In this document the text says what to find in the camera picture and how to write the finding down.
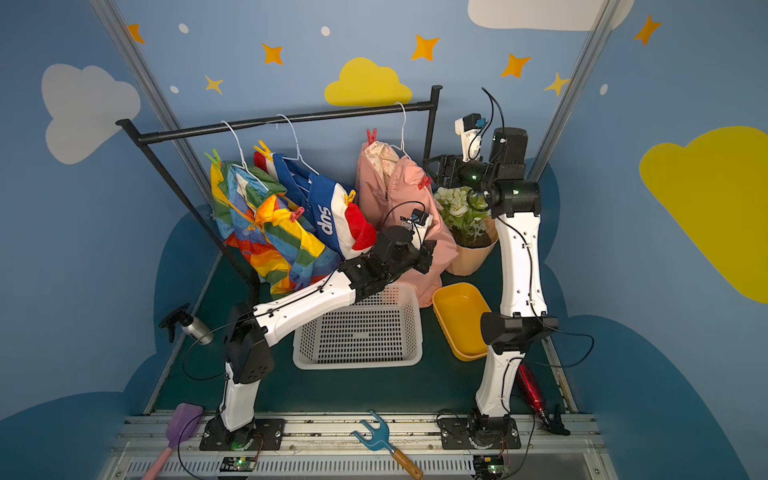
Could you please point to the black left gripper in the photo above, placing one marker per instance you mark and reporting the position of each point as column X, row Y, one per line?
column 421, row 255

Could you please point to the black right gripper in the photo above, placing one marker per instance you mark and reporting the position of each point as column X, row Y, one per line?
column 442, row 171

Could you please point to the pink kids jacket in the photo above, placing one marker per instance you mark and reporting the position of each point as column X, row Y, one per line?
column 387, row 189

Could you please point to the white wire hanger pink jacket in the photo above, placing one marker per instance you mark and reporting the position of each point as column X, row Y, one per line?
column 400, row 148

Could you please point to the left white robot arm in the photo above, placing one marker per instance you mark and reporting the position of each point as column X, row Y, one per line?
column 248, row 355

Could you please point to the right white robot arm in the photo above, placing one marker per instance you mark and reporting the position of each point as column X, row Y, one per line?
column 515, row 206

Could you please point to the white hanger rainbow jacket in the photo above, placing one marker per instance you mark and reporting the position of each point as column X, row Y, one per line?
column 242, row 162

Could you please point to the artificial white flowers plant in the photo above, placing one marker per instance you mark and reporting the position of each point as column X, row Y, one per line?
column 466, row 215

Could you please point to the yellow clothespin lower blue jacket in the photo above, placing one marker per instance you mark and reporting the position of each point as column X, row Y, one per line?
column 349, row 197

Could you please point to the yellow clothespin blue jacket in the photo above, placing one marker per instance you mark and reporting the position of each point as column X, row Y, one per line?
column 264, row 150
column 349, row 197

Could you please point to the blue red white jacket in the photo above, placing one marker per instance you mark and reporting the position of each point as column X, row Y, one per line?
column 342, row 228

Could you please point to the white plastic laundry basket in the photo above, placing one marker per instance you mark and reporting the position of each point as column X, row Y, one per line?
column 382, row 331

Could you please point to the beige faceted flower pot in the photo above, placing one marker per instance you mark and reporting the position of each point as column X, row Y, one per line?
column 469, row 260

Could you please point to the yellow plastic tray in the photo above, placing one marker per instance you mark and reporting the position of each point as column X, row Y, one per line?
column 458, row 309

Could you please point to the pink clothespin rainbow jacket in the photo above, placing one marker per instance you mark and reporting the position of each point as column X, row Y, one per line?
column 296, row 214

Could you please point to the rainbow striped jacket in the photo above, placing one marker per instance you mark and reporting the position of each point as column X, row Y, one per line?
column 254, row 220

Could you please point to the yellow clothespin top blue jacket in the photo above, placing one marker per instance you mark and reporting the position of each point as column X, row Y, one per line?
column 264, row 150

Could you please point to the blue garden fork tool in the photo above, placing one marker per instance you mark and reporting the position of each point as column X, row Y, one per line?
column 379, row 440

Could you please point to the green clothespin rainbow jacket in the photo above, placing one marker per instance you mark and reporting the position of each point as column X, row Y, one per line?
column 214, row 158

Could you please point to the purple silicone spatula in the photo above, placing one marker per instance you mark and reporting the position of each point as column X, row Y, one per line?
column 182, row 425

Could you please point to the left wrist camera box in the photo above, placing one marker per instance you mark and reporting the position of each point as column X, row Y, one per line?
column 418, row 223

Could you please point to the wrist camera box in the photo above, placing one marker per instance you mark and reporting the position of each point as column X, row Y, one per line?
column 418, row 223
column 470, row 129

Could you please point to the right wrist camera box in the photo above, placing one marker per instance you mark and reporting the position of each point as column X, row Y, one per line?
column 470, row 129

